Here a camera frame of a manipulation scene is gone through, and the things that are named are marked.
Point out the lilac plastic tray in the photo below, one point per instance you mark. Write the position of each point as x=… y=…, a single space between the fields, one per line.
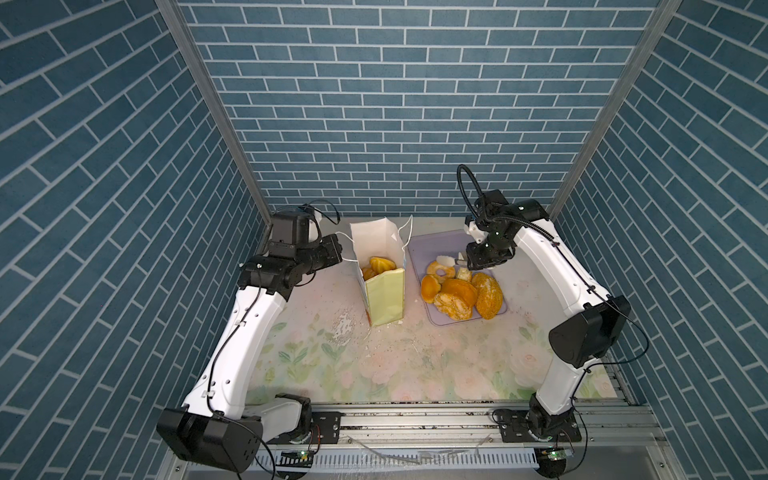
x=424 y=249

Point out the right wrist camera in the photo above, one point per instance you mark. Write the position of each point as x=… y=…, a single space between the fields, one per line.
x=479 y=236

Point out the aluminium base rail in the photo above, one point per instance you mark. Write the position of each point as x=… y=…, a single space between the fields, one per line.
x=294 y=441

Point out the yellow half-moon bread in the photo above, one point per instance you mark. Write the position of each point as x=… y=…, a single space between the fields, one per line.
x=380 y=265

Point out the aluminium corner post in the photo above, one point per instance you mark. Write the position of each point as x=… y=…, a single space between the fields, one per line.
x=658 y=22
x=181 y=33

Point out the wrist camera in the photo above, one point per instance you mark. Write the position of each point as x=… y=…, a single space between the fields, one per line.
x=314 y=218
x=479 y=236

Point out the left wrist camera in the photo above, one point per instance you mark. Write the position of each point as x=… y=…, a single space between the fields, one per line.
x=314 y=218

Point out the large twisted golden bread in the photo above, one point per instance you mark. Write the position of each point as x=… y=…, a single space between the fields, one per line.
x=456 y=299

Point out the small pale bread roll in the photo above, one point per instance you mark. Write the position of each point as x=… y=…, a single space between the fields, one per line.
x=464 y=274

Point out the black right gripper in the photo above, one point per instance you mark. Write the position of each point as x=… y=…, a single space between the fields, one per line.
x=476 y=260

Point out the aluminium corner post right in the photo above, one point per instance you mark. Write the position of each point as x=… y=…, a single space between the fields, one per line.
x=658 y=22

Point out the ring donut bread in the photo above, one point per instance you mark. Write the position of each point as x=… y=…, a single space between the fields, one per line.
x=440 y=271

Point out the round orange bun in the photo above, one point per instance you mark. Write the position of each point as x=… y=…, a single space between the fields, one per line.
x=430 y=288

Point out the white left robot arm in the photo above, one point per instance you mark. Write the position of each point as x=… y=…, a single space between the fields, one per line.
x=246 y=342

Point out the aluminium corner post left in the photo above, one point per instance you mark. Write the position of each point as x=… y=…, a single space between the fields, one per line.
x=181 y=33

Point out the sesame seeded oval bread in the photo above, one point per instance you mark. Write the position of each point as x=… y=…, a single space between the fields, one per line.
x=489 y=295

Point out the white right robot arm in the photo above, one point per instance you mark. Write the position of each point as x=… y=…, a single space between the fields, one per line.
x=593 y=318

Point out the golden croissant bread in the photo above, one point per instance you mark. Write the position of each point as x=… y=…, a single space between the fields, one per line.
x=368 y=273

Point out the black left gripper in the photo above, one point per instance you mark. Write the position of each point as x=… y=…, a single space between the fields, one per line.
x=333 y=253

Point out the white paper gift bag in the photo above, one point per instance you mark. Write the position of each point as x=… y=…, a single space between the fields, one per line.
x=383 y=295

